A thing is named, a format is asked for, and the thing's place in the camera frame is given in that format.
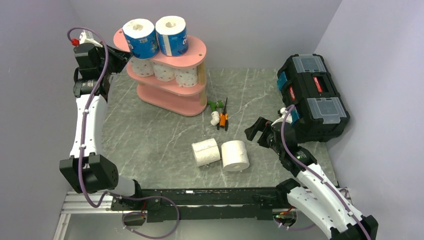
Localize plain white embossed roll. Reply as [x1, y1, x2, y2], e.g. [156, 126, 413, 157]
[221, 140, 250, 172]

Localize plain white paper roll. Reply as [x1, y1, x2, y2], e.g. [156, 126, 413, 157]
[191, 138, 221, 167]

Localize floral paper roll large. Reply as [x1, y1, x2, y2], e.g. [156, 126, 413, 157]
[129, 56, 154, 77]

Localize pink three-tier shelf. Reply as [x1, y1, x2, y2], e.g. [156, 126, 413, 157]
[126, 35, 208, 117]

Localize blue paper roll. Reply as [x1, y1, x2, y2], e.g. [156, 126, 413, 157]
[155, 15, 189, 57]

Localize white pipe elbow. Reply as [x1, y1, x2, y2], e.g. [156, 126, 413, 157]
[210, 111, 220, 126]

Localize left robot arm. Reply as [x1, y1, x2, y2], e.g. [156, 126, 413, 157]
[59, 43, 144, 210]

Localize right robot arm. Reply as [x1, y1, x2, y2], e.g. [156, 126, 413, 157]
[244, 117, 379, 240]

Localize orange black pliers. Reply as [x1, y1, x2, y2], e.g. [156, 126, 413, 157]
[216, 98, 229, 131]

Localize green pipe fitting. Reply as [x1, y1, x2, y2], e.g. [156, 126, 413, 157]
[207, 100, 224, 112]

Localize black tool box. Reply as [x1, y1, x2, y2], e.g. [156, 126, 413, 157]
[277, 53, 351, 143]

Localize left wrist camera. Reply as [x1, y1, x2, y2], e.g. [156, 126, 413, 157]
[71, 29, 102, 47]

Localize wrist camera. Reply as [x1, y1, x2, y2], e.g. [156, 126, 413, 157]
[71, 29, 102, 47]
[272, 105, 295, 125]

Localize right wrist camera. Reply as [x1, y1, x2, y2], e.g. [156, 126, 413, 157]
[272, 105, 295, 125]

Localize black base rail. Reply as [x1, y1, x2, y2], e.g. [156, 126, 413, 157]
[111, 187, 290, 223]

